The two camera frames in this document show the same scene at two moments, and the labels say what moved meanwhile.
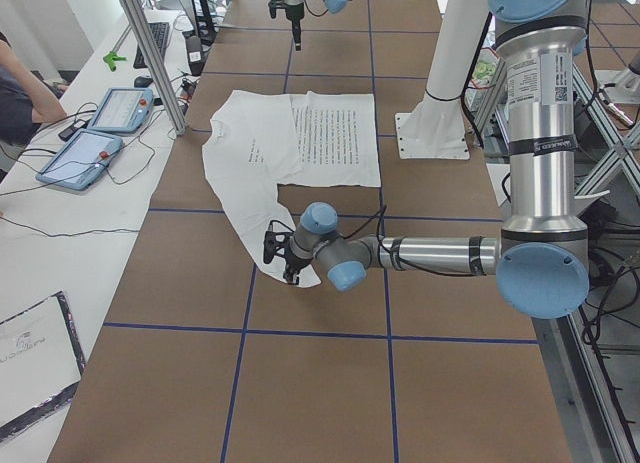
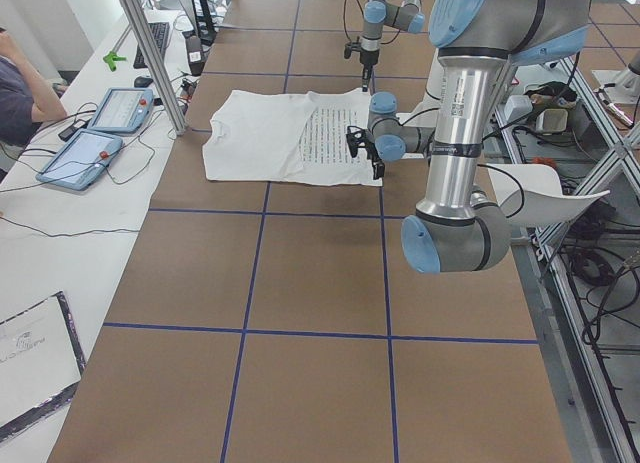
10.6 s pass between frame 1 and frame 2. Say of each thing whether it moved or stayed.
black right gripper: moved
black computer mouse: stayed
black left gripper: moved
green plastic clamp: stayed
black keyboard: stayed
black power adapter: stayed
